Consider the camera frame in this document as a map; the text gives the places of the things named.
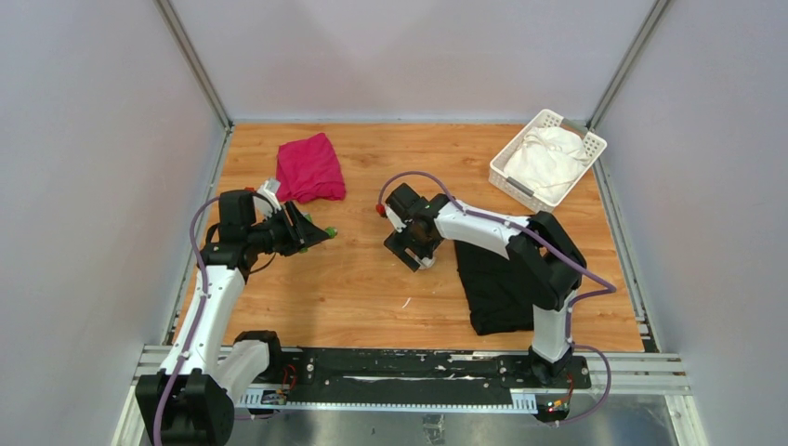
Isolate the white cloth in basket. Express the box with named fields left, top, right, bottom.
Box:
left=503, top=127, right=591, bottom=205

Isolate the white plastic basket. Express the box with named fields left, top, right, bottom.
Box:
left=488, top=109, right=608, bottom=212

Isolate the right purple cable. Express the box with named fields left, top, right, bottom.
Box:
left=376, top=170, right=618, bottom=426

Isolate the black folded cloth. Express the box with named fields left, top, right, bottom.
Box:
left=454, top=241, right=534, bottom=335

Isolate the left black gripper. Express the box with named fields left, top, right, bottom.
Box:
left=247, top=201, right=329, bottom=258

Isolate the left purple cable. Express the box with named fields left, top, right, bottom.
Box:
left=151, top=195, right=223, bottom=446

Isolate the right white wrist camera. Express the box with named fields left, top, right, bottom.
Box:
left=375, top=203, right=406, bottom=232

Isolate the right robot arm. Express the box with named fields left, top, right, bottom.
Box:
left=375, top=183, right=586, bottom=388

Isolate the magenta folded cloth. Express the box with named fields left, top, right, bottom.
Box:
left=276, top=133, right=347, bottom=203

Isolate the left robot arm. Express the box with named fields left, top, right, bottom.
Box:
left=135, top=190, right=336, bottom=445

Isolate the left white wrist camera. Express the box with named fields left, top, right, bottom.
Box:
left=254, top=177, right=282, bottom=217

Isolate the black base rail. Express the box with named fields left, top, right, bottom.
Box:
left=221, top=346, right=594, bottom=408

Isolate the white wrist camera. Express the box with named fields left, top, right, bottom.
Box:
left=254, top=177, right=282, bottom=217
left=375, top=203, right=406, bottom=232

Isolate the white pipe fitting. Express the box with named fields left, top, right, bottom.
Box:
left=416, top=256, right=436, bottom=269

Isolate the purple cable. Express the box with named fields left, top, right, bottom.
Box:
left=376, top=170, right=618, bottom=426
left=151, top=195, right=223, bottom=446

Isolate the green water faucet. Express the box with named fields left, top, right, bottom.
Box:
left=299, top=213, right=338, bottom=253

